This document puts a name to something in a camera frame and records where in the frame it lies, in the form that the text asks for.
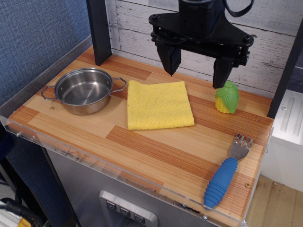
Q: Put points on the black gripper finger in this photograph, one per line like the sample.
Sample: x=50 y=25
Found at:
x=170 y=56
x=222 y=69

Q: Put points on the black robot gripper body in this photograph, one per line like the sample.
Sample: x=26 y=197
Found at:
x=201 y=26

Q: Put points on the green yellow toy corn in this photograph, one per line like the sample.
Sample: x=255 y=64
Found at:
x=227 y=98

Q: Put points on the yellow folded cloth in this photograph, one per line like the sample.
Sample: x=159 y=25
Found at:
x=158 y=106

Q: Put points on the white ribbed box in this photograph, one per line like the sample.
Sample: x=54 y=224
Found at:
x=288 y=123

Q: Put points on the stainless steel pot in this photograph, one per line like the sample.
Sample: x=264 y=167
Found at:
x=85 y=91

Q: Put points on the clear acrylic edge guard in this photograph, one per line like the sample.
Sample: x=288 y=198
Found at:
x=84 y=176

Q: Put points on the steel cabinet button panel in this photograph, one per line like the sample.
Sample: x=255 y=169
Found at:
x=127 y=209

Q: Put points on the black right upright post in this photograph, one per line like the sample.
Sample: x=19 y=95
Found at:
x=287 y=39

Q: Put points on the black upright post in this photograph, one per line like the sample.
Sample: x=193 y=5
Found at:
x=287 y=39
x=98 y=22

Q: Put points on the black left upright post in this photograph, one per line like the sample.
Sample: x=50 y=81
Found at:
x=98 y=22

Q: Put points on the blue handled metal fork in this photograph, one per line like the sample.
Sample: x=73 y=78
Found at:
x=222 y=178

